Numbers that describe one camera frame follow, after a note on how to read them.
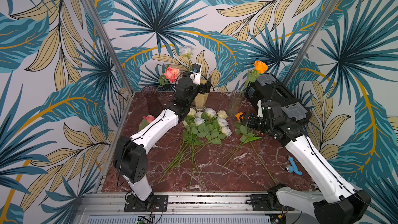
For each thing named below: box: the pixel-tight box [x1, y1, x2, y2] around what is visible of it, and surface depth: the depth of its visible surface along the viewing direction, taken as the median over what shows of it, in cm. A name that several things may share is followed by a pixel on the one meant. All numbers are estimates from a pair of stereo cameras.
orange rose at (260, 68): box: [241, 60, 268, 92], surface depth 86 cm
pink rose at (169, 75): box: [153, 65, 180, 95], surface depth 72 cm
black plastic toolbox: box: [244, 73, 312, 125], surface depth 96 cm
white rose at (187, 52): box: [181, 45, 194, 68], surface depth 92 cm
